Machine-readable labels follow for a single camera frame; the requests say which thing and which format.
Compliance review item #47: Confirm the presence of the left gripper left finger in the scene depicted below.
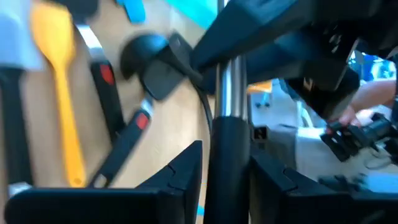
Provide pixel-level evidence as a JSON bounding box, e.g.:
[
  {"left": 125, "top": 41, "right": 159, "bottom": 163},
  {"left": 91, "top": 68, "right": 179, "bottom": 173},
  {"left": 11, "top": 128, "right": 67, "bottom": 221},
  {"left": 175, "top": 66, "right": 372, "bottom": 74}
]
[{"left": 4, "top": 139, "right": 203, "bottom": 224}]

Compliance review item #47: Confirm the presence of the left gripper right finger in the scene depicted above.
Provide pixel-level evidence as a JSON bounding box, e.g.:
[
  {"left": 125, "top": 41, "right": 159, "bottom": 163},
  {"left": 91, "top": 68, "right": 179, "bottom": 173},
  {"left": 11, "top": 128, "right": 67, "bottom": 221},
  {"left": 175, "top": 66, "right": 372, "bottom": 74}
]
[{"left": 248, "top": 148, "right": 398, "bottom": 224}]

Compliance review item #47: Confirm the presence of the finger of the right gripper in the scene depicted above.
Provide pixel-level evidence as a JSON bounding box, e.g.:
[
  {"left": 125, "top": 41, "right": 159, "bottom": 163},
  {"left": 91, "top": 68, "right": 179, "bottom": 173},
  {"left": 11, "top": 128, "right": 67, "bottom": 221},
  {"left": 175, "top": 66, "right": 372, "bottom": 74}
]
[
  {"left": 247, "top": 40, "right": 315, "bottom": 84},
  {"left": 190, "top": 0, "right": 312, "bottom": 71}
]

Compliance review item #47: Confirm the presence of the black turner steel handle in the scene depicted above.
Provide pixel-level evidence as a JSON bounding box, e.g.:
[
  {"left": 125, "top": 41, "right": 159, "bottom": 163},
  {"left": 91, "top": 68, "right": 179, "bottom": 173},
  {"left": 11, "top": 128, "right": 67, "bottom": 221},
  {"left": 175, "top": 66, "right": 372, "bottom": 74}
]
[{"left": 203, "top": 55, "right": 252, "bottom": 224}]

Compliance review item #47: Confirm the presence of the black spoon white label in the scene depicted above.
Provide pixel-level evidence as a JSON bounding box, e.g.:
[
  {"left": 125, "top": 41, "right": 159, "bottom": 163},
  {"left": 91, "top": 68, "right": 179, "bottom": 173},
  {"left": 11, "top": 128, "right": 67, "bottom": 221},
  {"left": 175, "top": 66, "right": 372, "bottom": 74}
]
[{"left": 119, "top": 30, "right": 215, "bottom": 134}]

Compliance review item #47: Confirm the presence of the person's forearm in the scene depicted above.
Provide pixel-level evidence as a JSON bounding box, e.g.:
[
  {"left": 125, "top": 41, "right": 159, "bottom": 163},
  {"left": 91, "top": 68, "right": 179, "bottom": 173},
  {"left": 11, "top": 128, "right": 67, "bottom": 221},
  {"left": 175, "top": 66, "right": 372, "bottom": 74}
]
[{"left": 349, "top": 79, "right": 398, "bottom": 114}]

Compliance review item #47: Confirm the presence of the person's hand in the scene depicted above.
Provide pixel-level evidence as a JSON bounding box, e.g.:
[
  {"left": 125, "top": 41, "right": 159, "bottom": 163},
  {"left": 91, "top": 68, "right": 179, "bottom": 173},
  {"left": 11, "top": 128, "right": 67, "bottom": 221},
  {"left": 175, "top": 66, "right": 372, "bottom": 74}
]
[{"left": 326, "top": 104, "right": 363, "bottom": 134}]

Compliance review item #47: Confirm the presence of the small black red-dot spatula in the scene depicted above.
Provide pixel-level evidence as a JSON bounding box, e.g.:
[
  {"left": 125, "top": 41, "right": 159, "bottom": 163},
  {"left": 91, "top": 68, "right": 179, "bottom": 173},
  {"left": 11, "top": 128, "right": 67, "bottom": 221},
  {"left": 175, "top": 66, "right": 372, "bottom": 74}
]
[{"left": 88, "top": 58, "right": 189, "bottom": 189}]

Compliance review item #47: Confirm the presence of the blue silicone spatula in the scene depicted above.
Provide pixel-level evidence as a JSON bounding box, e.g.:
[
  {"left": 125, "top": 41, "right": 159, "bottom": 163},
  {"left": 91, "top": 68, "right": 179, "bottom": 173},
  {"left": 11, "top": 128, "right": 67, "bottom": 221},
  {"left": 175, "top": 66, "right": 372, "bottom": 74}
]
[{"left": 115, "top": 0, "right": 147, "bottom": 24}]

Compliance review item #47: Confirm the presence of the wide black red-dot turner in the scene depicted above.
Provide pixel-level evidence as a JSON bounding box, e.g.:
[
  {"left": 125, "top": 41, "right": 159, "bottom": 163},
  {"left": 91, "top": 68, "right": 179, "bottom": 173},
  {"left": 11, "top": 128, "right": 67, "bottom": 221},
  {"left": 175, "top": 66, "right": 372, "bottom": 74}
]
[{"left": 51, "top": 0, "right": 127, "bottom": 141}]

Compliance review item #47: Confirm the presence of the yellow silicone spatula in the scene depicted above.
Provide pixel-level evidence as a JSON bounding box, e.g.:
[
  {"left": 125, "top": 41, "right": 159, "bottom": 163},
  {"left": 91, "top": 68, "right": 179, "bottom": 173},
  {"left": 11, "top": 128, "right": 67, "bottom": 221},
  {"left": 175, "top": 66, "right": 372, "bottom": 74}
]
[{"left": 30, "top": 1, "right": 88, "bottom": 189}]

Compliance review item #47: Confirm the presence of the white spatula black handle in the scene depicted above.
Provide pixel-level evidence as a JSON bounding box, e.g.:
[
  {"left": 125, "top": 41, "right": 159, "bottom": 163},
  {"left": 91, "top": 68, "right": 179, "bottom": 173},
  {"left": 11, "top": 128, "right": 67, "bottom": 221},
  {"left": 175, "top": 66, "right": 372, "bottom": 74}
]
[{"left": 0, "top": 0, "right": 46, "bottom": 197}]

